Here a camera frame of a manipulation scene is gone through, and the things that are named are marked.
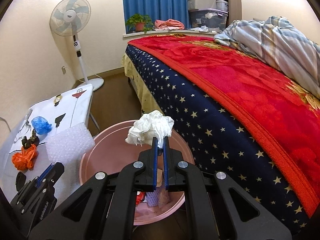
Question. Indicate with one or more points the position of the yellow star bed skirt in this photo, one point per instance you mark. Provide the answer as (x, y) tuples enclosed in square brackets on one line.
[(147, 101)]

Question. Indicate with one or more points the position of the clear plastic storage bin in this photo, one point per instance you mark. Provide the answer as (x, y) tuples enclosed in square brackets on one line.
[(212, 18)]

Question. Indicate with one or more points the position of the blue plastic bag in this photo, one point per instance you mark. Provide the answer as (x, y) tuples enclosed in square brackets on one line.
[(41, 125)]

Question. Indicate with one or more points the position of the purple bubble wrap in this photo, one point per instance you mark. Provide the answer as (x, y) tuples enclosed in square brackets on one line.
[(152, 198)]

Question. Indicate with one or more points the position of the white printed table cloth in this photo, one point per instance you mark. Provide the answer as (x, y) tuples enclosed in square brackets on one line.
[(62, 111)]

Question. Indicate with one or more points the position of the red floral blanket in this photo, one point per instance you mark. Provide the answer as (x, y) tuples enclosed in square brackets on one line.
[(271, 107)]

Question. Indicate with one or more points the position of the pink trash bin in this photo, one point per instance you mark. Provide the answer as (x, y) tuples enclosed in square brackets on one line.
[(110, 154)]

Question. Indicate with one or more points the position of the potted green plant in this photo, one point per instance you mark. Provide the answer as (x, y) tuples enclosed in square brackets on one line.
[(139, 23)]

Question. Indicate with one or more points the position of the cardboard box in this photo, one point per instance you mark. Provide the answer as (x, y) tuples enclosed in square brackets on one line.
[(201, 4)]

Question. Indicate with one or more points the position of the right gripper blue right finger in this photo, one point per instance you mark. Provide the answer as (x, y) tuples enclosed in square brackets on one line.
[(166, 161)]

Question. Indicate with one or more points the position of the white bubble wrap sheet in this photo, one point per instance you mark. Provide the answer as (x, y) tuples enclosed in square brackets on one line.
[(70, 145)]

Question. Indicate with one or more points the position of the white standing fan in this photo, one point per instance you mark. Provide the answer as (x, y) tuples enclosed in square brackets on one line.
[(68, 18)]

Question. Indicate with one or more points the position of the white paper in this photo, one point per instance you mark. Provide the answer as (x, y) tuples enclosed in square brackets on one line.
[(150, 125)]

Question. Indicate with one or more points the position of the orange plastic bag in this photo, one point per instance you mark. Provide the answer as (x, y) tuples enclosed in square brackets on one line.
[(25, 159)]

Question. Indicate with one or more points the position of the dark brown wrapper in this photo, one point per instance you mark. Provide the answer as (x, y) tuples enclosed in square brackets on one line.
[(33, 140)]

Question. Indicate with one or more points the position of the navy star bed sheet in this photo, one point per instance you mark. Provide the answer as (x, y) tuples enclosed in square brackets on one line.
[(218, 141)]

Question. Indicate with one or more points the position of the plaid blue grey duvet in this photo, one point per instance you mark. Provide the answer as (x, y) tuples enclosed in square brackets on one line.
[(278, 43)]

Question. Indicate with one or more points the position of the pink folded cloth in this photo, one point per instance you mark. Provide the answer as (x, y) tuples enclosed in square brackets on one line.
[(169, 24)]

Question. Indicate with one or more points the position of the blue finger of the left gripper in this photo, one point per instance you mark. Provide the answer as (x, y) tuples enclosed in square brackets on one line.
[(44, 174)]

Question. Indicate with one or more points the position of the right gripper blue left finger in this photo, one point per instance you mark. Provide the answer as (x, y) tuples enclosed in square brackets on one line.
[(154, 158)]

